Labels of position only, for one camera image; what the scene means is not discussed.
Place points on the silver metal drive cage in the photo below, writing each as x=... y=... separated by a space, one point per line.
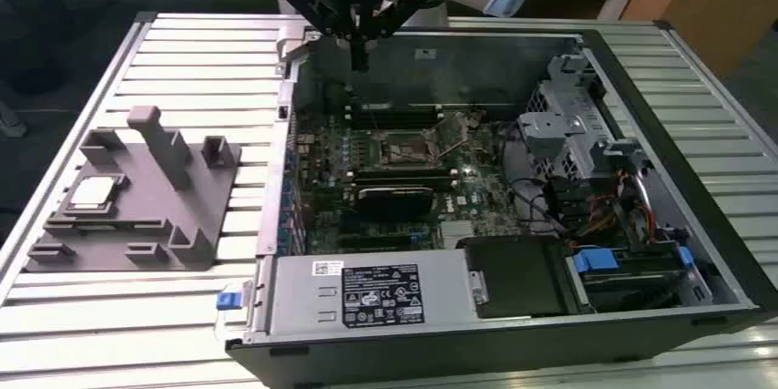
x=550 y=127

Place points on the grey furniture foot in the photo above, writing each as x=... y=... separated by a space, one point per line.
x=12 y=125

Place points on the blue disk carrier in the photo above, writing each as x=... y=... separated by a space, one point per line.
x=594 y=262

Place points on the black graphics card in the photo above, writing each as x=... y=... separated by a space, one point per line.
x=395 y=202

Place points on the black open PC case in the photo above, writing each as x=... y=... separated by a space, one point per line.
x=547 y=352

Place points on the small silver heatsink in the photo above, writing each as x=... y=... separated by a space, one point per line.
x=456 y=229

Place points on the black plastic shroud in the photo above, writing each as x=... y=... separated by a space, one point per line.
x=516 y=275

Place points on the wooden cabinet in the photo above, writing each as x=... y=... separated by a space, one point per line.
x=717 y=6

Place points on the grey parts rack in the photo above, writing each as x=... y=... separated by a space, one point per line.
x=152 y=216

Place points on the silver CPU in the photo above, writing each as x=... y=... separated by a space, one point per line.
x=91 y=193

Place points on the green motherboard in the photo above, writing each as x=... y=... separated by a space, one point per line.
x=480 y=184

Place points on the black expansion slot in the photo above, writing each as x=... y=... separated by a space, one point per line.
x=376 y=240

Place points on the blue case latch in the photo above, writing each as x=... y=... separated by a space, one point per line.
x=227 y=300

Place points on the black RAM slot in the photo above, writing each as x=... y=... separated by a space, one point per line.
x=395 y=125
x=400 y=177
x=400 y=172
x=400 y=181
x=395 y=113
x=395 y=108
x=395 y=119
x=443 y=186

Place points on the silver power supply unit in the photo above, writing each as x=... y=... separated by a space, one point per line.
x=297 y=298

